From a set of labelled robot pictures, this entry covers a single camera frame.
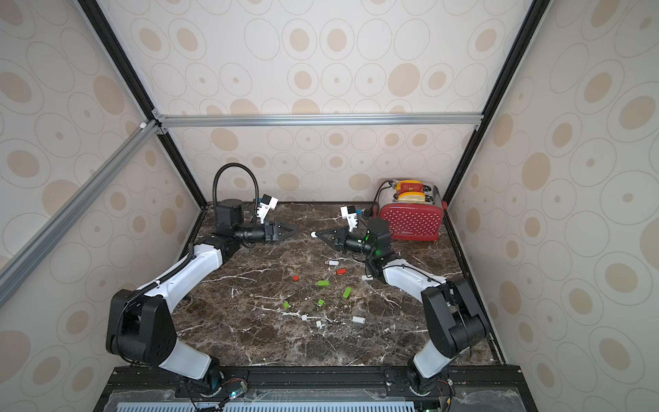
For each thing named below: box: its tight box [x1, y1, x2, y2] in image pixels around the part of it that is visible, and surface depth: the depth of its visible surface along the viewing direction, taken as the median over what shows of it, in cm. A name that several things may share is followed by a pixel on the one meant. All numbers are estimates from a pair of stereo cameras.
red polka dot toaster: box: [379, 202, 444, 242], surface depth 99 cm
